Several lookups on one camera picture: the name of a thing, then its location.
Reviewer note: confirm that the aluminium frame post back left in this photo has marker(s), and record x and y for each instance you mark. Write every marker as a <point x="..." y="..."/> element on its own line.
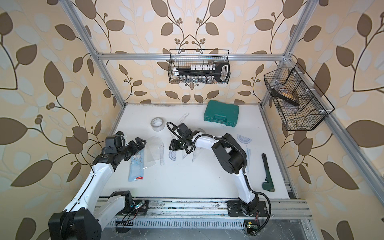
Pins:
<point x="69" y="9"/>

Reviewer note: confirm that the clear packing tape roll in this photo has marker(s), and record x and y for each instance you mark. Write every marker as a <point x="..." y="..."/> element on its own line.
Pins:
<point x="158" y="124"/>

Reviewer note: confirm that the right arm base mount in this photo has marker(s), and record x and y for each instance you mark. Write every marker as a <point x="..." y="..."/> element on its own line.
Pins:
<point x="237" y="208"/>

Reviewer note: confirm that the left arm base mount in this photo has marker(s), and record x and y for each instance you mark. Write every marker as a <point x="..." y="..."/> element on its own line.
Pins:
<point x="131" y="205"/>

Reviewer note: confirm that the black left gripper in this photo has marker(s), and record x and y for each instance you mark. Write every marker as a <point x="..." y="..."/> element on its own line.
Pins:
<point x="138" y="144"/>

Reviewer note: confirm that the aluminium frame rail right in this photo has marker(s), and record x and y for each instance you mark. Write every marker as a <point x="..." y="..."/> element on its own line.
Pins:
<point x="337" y="174"/>

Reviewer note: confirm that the black wire basket right wall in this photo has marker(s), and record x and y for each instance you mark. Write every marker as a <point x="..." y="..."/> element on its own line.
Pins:
<point x="314" y="105"/>

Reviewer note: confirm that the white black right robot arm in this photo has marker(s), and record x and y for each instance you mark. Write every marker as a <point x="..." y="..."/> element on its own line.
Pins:
<point x="230" y="155"/>

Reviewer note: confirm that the aluminium frame post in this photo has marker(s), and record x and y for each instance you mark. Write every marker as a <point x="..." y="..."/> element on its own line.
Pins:
<point x="69" y="9"/>
<point x="284" y="58"/>

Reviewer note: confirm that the black socket bit holder set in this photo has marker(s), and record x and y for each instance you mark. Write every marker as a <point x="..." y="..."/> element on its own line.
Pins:
<point x="215" y="72"/>

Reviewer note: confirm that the blue ruler set pouch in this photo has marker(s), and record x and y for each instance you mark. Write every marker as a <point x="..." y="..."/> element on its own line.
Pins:
<point x="137" y="167"/>

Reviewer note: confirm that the blue straight ruler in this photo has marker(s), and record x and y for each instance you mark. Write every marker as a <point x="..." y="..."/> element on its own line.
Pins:
<point x="248" y="153"/>

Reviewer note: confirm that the green pipe wrench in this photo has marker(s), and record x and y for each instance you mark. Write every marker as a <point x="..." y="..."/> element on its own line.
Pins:
<point x="268" y="184"/>

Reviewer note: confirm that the blue protractor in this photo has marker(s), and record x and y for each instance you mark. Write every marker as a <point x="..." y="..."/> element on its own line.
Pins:
<point x="243" y="139"/>

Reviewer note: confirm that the aluminium frame post back right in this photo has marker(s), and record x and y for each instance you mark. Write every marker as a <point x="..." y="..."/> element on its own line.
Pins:
<point x="284" y="58"/>

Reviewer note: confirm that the black wire basket wall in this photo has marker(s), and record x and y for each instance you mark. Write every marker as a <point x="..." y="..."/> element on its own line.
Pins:
<point x="314" y="105"/>
<point x="186" y="57"/>

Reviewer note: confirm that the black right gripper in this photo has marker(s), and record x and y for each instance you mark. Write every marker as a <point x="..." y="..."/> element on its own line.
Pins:
<point x="175" y="146"/>

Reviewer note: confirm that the black wire basket back wall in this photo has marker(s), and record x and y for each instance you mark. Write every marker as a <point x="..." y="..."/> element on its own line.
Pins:
<point x="186" y="57"/>

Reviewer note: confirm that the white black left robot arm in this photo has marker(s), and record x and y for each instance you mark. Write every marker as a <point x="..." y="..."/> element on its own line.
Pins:
<point x="80" y="220"/>

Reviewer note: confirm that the clear triangle ruler long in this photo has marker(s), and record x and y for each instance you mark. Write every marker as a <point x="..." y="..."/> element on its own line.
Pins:
<point x="196" y="153"/>

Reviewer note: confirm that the dark tool in right basket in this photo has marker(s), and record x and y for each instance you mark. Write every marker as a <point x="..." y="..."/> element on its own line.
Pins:
<point x="286" y="97"/>

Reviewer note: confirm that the clear straight ruler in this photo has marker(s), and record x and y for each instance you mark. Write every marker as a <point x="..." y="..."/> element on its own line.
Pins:
<point x="162" y="158"/>

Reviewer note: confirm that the green plastic tool case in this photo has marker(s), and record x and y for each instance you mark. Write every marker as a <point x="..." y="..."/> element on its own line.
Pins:
<point x="222" y="113"/>

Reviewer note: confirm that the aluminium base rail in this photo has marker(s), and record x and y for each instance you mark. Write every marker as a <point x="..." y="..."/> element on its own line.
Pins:
<point x="282" y="209"/>

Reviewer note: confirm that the clear triangle ruler small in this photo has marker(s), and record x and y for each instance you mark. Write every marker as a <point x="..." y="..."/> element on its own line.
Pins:
<point x="184" y="155"/>

